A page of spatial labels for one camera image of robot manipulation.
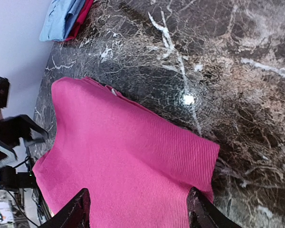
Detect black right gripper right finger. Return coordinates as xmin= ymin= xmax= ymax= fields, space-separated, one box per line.
xmin=187 ymin=187 xmax=241 ymax=228

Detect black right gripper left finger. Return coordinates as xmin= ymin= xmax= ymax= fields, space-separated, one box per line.
xmin=39 ymin=188 xmax=91 ymax=228

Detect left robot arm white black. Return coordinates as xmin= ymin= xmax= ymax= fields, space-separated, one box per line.
xmin=0 ymin=77 xmax=48 ymax=192

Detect folded red garment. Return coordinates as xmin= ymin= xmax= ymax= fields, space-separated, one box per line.
xmin=64 ymin=0 xmax=94 ymax=41

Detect folded light blue shirt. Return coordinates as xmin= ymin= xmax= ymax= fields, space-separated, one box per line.
xmin=39 ymin=0 xmax=85 ymax=42

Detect pink trousers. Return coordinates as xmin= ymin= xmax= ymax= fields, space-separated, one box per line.
xmin=33 ymin=77 xmax=219 ymax=228

